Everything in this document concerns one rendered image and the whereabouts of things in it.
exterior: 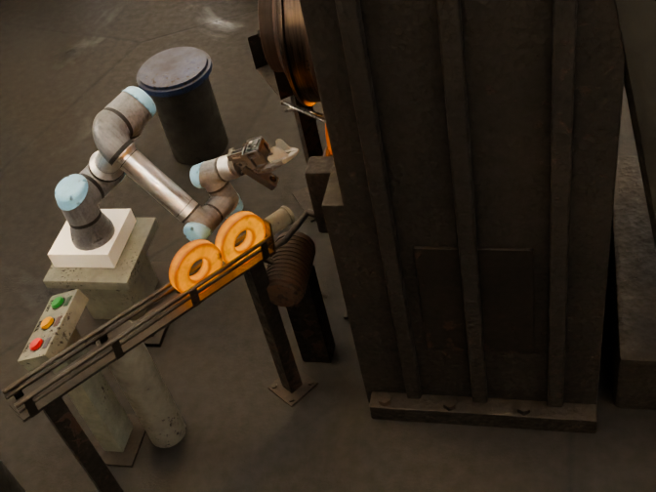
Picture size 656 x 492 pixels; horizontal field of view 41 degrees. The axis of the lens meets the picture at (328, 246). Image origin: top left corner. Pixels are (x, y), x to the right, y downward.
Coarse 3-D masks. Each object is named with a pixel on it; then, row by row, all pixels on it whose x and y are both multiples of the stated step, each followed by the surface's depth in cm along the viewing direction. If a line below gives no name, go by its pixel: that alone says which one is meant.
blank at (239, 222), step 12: (240, 216) 235; (252, 216) 237; (228, 228) 233; (240, 228) 235; (252, 228) 239; (264, 228) 242; (216, 240) 235; (228, 240) 234; (252, 240) 241; (228, 252) 236; (240, 252) 240; (252, 252) 243
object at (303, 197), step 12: (252, 36) 311; (252, 48) 314; (264, 60) 319; (264, 72) 317; (276, 72) 294; (276, 84) 308; (288, 84) 299; (288, 96) 302; (312, 108) 319; (300, 120) 320; (312, 120) 322; (300, 132) 328; (312, 132) 326; (312, 144) 329; (300, 192) 356; (300, 204) 351
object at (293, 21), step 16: (288, 0) 214; (288, 16) 214; (288, 32) 216; (304, 32) 215; (288, 48) 218; (304, 48) 217; (288, 64) 220; (304, 64) 220; (304, 80) 224; (304, 96) 231
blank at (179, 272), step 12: (192, 240) 229; (204, 240) 231; (180, 252) 226; (192, 252) 226; (204, 252) 230; (216, 252) 233; (180, 264) 225; (192, 264) 228; (204, 264) 235; (216, 264) 235; (180, 276) 227; (192, 276) 234; (204, 276) 234; (216, 276) 237; (180, 288) 229
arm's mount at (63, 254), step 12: (108, 216) 310; (120, 216) 309; (132, 216) 312; (120, 228) 304; (132, 228) 312; (60, 240) 305; (120, 240) 304; (60, 252) 301; (72, 252) 299; (84, 252) 298; (96, 252) 297; (108, 252) 296; (120, 252) 304; (60, 264) 304; (72, 264) 302; (84, 264) 301; (96, 264) 300; (108, 264) 299
